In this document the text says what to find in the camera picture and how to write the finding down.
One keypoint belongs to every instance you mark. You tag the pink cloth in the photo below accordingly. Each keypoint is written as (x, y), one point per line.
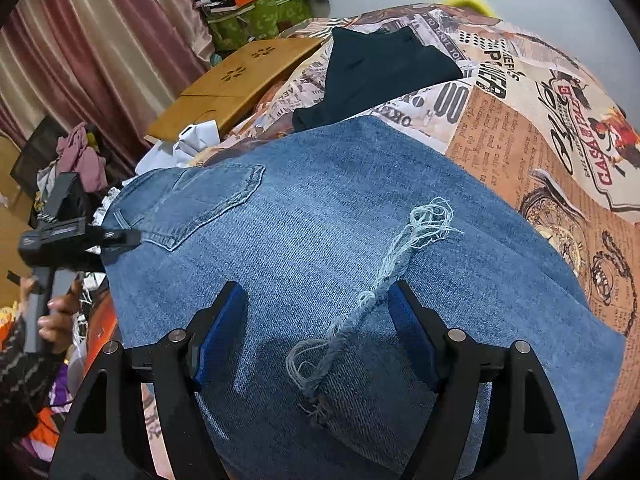
(82, 157)

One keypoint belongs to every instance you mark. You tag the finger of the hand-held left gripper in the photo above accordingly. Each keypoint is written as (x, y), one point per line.
(120, 240)

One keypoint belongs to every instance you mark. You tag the person's left forearm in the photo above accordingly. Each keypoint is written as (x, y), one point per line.
(25, 385)

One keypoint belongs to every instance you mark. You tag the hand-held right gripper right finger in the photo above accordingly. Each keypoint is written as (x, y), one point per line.
(412, 335)

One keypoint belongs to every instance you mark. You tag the yellow foam tube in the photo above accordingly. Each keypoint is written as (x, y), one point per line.
(467, 0)

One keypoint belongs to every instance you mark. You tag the crumpled white paper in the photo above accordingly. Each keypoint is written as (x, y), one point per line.
(190, 142)

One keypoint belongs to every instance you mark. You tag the wooden lap desk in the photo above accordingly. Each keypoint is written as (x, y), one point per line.
(240, 75)

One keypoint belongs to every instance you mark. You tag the person's left hand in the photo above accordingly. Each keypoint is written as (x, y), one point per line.
(60, 325)

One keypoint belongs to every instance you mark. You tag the striped pink beige curtain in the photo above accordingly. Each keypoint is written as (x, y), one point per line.
(100, 45)

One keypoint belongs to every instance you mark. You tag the printed newspaper-pattern blanket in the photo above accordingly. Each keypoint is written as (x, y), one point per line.
(525, 125)

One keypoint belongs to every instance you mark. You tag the dark chair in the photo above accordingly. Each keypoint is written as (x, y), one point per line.
(37, 155)

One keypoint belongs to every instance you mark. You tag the green patterned storage box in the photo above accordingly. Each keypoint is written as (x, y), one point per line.
(260, 20)

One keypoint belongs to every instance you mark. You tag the blue denim jeans pants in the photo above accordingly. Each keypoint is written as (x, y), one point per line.
(325, 220)

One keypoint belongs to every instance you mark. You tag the folded dark pants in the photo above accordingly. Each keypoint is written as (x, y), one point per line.
(380, 70)

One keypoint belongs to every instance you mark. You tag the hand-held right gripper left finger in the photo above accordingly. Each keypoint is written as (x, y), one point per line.
(220, 330)

